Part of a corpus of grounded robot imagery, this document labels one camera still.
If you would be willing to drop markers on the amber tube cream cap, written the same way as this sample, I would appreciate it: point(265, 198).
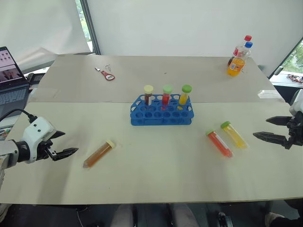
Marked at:
point(100, 153)

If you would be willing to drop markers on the dark brown tube cream cap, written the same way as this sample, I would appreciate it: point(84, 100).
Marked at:
point(148, 95)

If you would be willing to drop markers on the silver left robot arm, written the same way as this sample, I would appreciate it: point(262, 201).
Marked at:
point(7, 152)

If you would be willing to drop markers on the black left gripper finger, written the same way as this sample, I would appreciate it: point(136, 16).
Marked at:
point(58, 134)
point(65, 153)

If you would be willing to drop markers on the orange soda bottle blue cap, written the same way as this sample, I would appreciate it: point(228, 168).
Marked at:
point(237, 62)

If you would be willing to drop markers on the orange tube green cap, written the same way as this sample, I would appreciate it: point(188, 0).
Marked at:
point(219, 143)

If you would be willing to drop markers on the clear plastic piece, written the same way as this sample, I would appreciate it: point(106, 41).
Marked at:
point(270, 93)

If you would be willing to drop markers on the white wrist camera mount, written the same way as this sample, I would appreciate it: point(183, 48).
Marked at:
point(297, 101)
point(38, 134)

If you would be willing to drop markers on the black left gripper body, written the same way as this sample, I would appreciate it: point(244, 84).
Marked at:
point(45, 147)

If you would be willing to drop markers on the small metal clips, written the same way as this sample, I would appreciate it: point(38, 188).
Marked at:
point(108, 67)

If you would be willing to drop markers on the pale yellow tube green cap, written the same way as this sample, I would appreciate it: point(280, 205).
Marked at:
point(234, 136)

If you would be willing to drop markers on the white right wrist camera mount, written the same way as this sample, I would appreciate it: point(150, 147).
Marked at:
point(297, 101)

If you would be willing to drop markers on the open laptop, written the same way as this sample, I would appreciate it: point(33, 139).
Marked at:
point(10, 80)

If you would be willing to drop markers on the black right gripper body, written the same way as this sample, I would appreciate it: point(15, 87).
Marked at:
point(294, 131)

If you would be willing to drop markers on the dark window frame post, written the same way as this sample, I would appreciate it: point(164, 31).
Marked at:
point(91, 26)

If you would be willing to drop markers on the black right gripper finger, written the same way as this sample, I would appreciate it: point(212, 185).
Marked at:
point(278, 120)
point(270, 137)

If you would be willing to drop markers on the blue test tube rack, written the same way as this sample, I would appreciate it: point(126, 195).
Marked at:
point(163, 114)

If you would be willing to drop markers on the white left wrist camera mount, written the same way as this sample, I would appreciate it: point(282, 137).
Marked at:
point(38, 134)

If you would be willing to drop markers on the red tube green cap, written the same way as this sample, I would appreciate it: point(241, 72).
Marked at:
point(166, 95)

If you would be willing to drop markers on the cola bottle red cap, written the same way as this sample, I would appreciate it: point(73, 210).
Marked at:
point(236, 50)

